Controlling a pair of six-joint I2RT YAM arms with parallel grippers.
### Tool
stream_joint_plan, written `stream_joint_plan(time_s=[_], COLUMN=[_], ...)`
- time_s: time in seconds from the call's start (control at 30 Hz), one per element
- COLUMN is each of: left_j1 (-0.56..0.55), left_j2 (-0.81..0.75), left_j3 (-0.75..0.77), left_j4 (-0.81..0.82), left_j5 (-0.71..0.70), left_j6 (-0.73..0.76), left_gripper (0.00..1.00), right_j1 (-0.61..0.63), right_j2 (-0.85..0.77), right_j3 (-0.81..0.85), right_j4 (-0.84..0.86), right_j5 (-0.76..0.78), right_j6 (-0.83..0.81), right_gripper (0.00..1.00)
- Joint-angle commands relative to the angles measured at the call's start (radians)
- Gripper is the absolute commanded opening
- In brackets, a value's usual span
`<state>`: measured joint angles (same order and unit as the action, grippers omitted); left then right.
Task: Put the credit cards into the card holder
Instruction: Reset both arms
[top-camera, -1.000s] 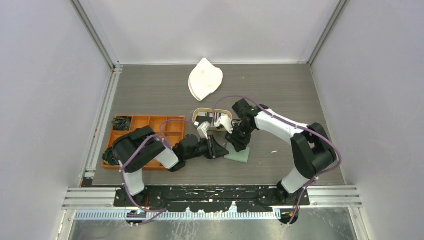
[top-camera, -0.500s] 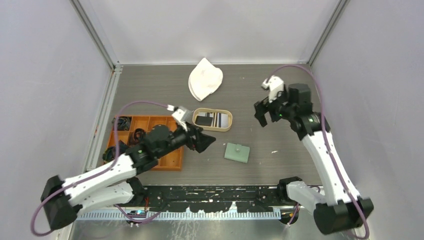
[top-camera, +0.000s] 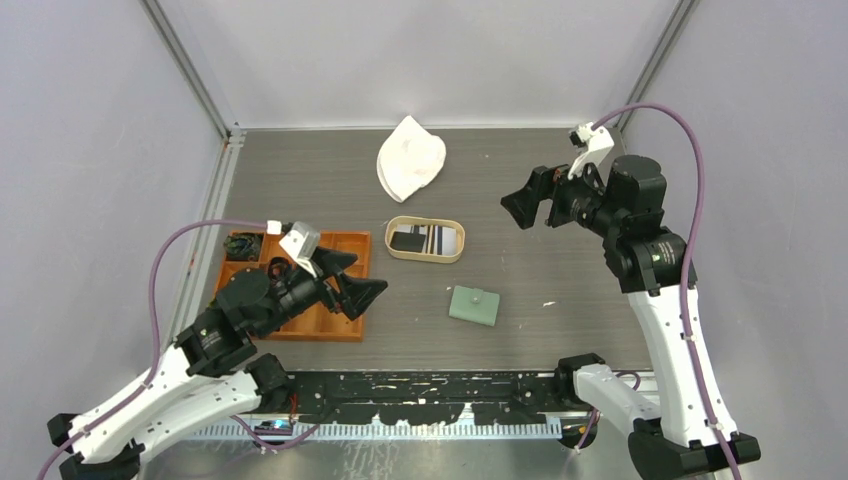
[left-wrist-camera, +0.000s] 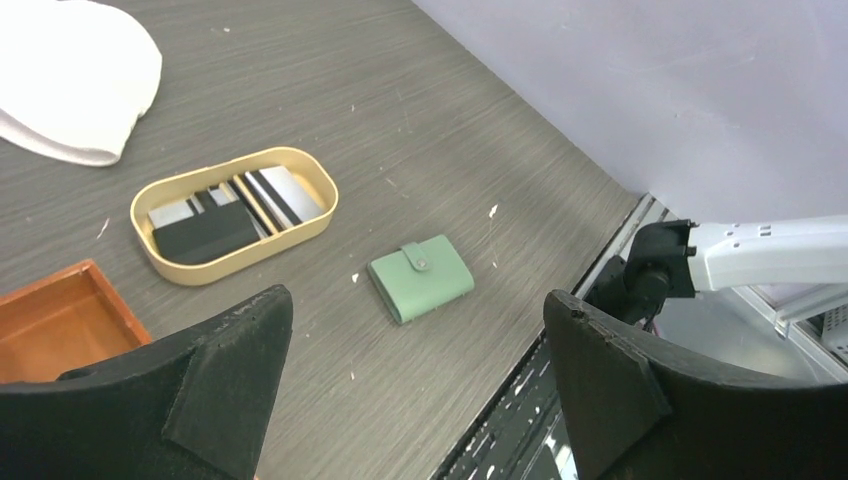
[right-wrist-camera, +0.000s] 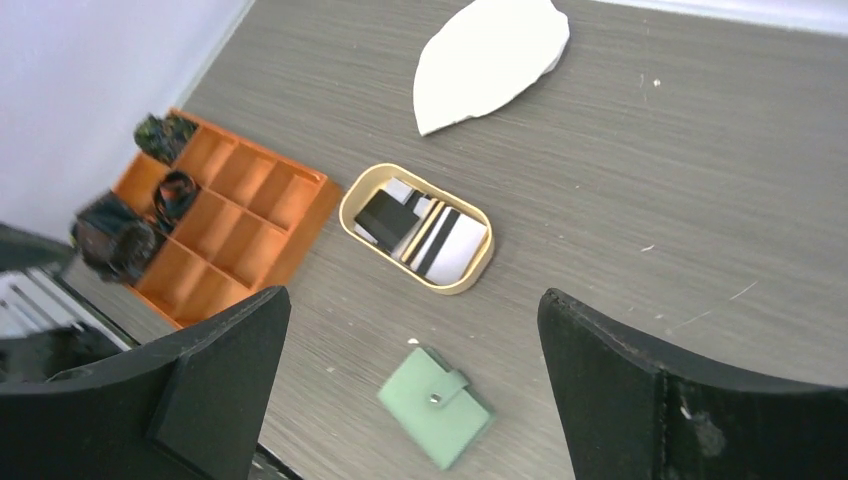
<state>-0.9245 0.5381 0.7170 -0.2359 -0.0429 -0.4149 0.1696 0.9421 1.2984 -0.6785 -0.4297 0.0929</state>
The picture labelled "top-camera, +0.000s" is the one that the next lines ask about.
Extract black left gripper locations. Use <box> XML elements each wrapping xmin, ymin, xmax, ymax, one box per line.
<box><xmin>255</xmin><ymin>246</ymin><xmax>388</xmax><ymax>337</ymax></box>

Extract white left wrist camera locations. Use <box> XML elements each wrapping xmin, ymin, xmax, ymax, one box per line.
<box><xmin>279</xmin><ymin>221</ymin><xmax>321</xmax><ymax>278</ymax></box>

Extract aluminium frame rail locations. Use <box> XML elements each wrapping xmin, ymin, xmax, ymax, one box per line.
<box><xmin>124</xmin><ymin>370</ymin><xmax>725</xmax><ymax>442</ymax></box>

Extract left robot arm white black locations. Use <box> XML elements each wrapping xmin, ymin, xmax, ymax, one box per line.
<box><xmin>48</xmin><ymin>247</ymin><xmax>388</xmax><ymax>479</ymax></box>

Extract green card holder wallet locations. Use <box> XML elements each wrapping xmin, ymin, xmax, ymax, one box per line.
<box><xmin>448</xmin><ymin>286</ymin><xmax>501</xmax><ymax>327</ymax></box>

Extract orange compartment organizer tray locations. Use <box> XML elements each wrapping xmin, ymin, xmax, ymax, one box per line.
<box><xmin>214</xmin><ymin>228</ymin><xmax>372</xmax><ymax>342</ymax></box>

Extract dark green coiled strap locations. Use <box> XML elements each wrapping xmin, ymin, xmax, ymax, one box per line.
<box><xmin>223</xmin><ymin>232</ymin><xmax>265</xmax><ymax>262</ymax></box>

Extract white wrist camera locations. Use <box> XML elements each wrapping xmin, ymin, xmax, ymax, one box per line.
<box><xmin>567</xmin><ymin>122</ymin><xmax>615</xmax><ymax>180</ymax></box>
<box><xmin>279</xmin><ymin>221</ymin><xmax>321</xmax><ymax>278</ymax></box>

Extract beige oval card tray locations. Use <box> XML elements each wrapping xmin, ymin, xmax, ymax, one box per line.
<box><xmin>384</xmin><ymin>215</ymin><xmax>466</xmax><ymax>264</ymax></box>

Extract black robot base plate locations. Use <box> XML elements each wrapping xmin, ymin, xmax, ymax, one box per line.
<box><xmin>253</xmin><ymin>370</ymin><xmax>593</xmax><ymax>426</ymax></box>

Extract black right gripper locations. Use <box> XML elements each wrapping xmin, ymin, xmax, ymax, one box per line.
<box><xmin>502</xmin><ymin>152</ymin><xmax>625</xmax><ymax>239</ymax></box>

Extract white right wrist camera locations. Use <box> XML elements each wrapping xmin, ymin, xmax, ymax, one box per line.
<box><xmin>567</xmin><ymin>122</ymin><xmax>615</xmax><ymax>180</ymax></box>

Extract white folded cloth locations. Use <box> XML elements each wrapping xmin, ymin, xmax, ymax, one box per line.
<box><xmin>376</xmin><ymin>115</ymin><xmax>447</xmax><ymax>203</ymax></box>

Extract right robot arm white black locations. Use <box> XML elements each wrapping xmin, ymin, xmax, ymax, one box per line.
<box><xmin>500</xmin><ymin>155</ymin><xmax>761</xmax><ymax>479</ymax></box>

